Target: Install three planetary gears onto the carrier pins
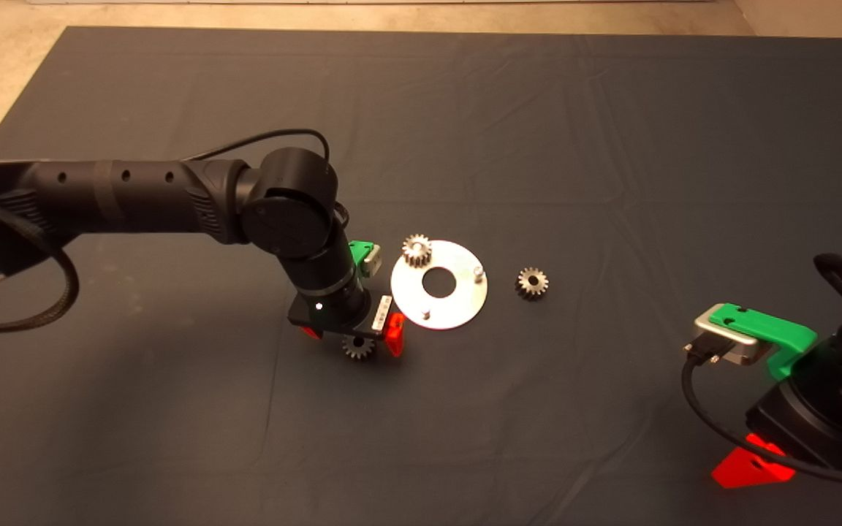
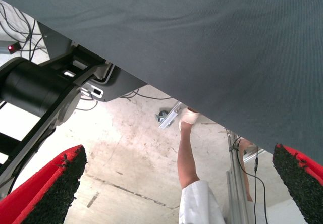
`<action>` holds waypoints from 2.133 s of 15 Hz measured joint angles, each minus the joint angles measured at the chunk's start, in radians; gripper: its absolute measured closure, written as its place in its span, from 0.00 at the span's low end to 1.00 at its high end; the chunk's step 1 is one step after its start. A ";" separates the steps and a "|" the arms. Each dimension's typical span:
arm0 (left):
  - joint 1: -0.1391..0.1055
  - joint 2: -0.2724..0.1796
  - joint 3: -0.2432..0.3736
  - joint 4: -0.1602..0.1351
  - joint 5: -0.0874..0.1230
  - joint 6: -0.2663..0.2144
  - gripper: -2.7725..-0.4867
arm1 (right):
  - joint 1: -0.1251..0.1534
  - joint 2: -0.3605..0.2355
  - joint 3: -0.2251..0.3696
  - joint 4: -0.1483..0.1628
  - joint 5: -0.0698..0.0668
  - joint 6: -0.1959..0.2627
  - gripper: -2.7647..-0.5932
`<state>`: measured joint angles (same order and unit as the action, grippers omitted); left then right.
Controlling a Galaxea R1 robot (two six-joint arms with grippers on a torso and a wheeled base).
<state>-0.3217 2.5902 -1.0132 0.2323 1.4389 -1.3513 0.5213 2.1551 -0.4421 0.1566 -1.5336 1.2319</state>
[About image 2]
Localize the person bare leg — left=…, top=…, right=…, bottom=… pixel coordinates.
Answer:
left=238, top=137, right=254, bottom=202
left=177, top=122, right=201, bottom=189

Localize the black robot torso column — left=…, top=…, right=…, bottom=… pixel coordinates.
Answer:
left=0, top=43, right=109, bottom=199

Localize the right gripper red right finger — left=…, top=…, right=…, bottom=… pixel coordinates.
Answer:
left=272, top=143, right=323, bottom=224

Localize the small box with red light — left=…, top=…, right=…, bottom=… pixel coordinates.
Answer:
left=7, top=42, right=21, bottom=54

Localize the short aluminium profile foot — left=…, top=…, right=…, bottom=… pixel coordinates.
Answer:
left=158, top=101, right=183, bottom=129

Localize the white shoe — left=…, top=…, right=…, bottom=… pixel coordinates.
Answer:
left=178, top=107, right=200, bottom=131

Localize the dark grey table cloth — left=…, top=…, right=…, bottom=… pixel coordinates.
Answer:
left=0, top=0, right=323, bottom=160

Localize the black floor cable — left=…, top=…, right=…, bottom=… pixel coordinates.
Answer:
left=0, top=2, right=45, bottom=61
left=120, top=89, right=174, bottom=101
left=75, top=99, right=99, bottom=112

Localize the aluminium frame rail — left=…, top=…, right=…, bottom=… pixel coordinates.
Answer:
left=242, top=145, right=265, bottom=163

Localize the grey caster wheel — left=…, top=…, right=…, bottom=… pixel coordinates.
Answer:
left=154, top=110, right=169, bottom=124

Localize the aluminium profile post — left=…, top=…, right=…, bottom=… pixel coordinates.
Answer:
left=225, top=128, right=250, bottom=224

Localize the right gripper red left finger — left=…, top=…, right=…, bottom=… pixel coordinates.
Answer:
left=0, top=144, right=88, bottom=224

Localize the grey robot base cover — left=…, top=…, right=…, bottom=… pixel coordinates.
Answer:
left=37, top=21, right=148, bottom=103

